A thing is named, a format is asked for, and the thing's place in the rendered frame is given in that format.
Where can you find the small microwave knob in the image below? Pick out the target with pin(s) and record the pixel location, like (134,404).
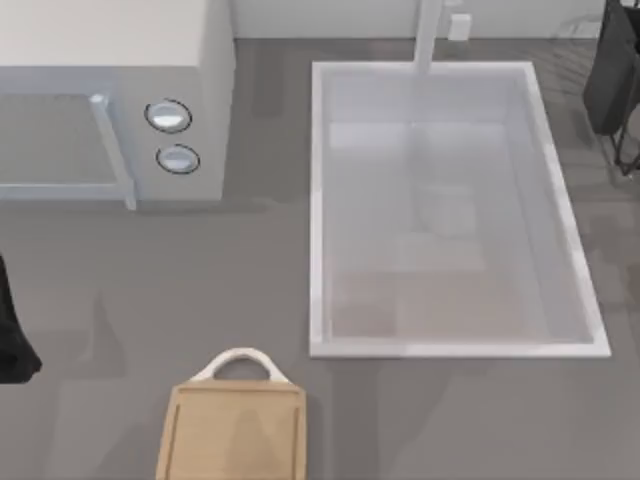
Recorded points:
(177,159)

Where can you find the microwave door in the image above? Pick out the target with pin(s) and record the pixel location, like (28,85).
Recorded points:
(60,145)

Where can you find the white sink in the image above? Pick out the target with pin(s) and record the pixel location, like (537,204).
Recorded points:
(450,225)

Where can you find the wooden cutting board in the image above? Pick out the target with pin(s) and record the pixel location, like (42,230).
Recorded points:
(232,430)

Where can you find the pale microwave oven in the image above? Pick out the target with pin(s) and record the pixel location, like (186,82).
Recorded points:
(210,100)

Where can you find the large microwave knob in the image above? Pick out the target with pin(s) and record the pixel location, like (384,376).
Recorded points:
(168,116)

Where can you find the tall white tap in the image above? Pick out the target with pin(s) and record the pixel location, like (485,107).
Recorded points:
(426,35)

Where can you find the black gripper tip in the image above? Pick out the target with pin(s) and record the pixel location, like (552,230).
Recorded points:
(12,335)

